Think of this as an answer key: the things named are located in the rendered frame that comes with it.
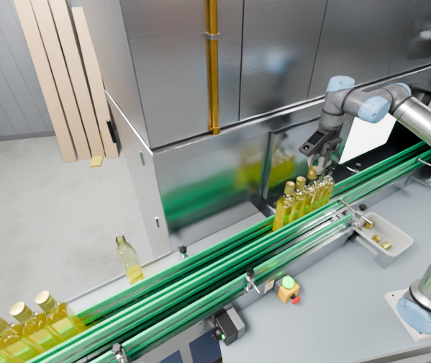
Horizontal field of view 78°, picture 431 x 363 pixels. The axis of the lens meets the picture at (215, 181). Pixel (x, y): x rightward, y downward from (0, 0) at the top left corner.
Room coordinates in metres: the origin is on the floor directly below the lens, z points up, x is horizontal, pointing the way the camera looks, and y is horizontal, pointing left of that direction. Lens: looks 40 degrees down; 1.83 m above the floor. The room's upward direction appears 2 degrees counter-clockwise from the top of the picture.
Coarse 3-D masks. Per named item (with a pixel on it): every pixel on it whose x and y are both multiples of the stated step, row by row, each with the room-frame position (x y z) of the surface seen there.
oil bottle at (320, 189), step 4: (316, 184) 0.85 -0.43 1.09; (320, 184) 0.85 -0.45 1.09; (324, 184) 0.85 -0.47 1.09; (316, 188) 0.84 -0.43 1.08; (320, 188) 0.84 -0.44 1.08; (324, 188) 0.84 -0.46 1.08; (316, 192) 0.83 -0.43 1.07; (320, 192) 0.83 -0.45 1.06; (324, 192) 0.85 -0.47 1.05; (316, 196) 0.83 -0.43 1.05; (320, 196) 0.84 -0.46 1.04; (316, 200) 0.83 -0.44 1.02; (320, 200) 0.84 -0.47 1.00; (316, 204) 0.83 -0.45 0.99; (320, 204) 0.85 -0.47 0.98; (312, 208) 0.83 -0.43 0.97; (316, 208) 0.84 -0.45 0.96
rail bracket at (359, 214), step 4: (340, 200) 0.88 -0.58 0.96; (344, 204) 0.86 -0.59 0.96; (352, 208) 0.83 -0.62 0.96; (360, 208) 0.79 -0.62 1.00; (364, 208) 0.78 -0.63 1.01; (356, 212) 0.80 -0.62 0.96; (360, 212) 0.79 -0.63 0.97; (356, 216) 0.79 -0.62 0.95; (360, 216) 0.78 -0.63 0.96; (356, 220) 0.79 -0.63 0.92; (368, 220) 0.76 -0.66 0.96; (352, 224) 0.80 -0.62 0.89; (356, 224) 0.79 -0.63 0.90
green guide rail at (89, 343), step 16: (336, 208) 0.85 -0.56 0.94; (304, 224) 0.75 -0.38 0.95; (272, 240) 0.67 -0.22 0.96; (288, 240) 0.71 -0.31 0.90; (240, 256) 0.59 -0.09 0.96; (256, 256) 0.63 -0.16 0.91; (208, 272) 0.53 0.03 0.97; (224, 272) 0.56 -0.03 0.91; (192, 288) 0.49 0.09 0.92; (160, 304) 0.43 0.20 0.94; (128, 320) 0.37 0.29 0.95; (144, 320) 0.40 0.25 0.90; (96, 336) 0.33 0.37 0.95; (112, 336) 0.34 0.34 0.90; (64, 352) 0.28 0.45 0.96; (80, 352) 0.30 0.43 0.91
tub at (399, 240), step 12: (372, 216) 0.90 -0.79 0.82; (372, 228) 0.87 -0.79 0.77; (384, 228) 0.84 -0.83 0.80; (396, 228) 0.81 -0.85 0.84; (372, 240) 0.74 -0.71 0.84; (384, 240) 0.80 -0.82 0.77; (396, 240) 0.78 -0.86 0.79; (408, 240) 0.75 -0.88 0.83; (384, 252) 0.68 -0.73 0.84; (396, 252) 0.68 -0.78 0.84
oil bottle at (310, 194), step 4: (304, 188) 0.83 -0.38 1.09; (312, 188) 0.83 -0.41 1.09; (304, 192) 0.81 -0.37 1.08; (308, 192) 0.81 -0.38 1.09; (312, 192) 0.81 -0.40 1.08; (308, 196) 0.80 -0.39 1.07; (312, 196) 0.81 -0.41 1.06; (308, 200) 0.80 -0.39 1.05; (312, 200) 0.81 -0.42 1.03; (304, 204) 0.80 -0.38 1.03; (308, 204) 0.80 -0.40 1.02; (312, 204) 0.82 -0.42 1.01; (304, 208) 0.80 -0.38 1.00; (308, 208) 0.81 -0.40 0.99; (304, 212) 0.80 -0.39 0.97; (308, 212) 0.81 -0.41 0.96
